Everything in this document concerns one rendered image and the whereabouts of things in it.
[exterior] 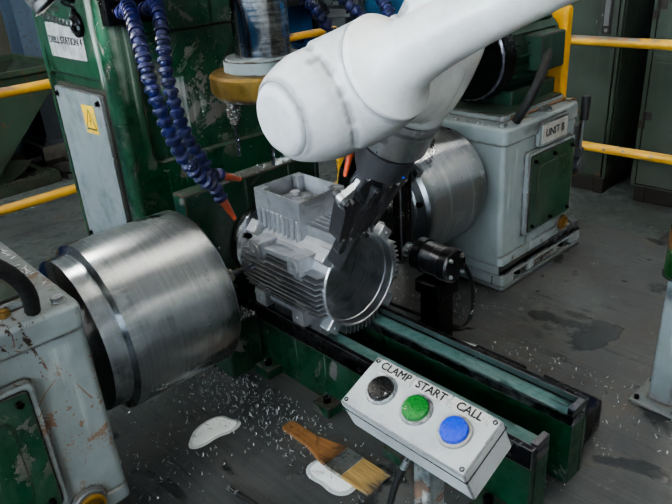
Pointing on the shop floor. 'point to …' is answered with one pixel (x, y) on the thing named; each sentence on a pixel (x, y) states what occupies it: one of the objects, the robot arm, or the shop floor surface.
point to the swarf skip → (11, 178)
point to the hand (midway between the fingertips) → (343, 247)
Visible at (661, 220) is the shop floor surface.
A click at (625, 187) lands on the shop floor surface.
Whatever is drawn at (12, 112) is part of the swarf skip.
